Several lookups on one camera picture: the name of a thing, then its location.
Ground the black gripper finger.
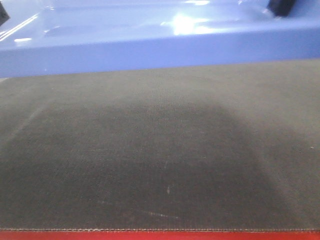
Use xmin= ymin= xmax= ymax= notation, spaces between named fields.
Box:
xmin=0 ymin=4 xmax=10 ymax=26
xmin=267 ymin=0 xmax=296 ymax=17

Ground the blue plastic tray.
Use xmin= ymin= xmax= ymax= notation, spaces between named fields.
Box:
xmin=0 ymin=0 xmax=320 ymax=78

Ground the dark woven table mat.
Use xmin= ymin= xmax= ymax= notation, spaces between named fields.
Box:
xmin=0 ymin=59 xmax=320 ymax=231

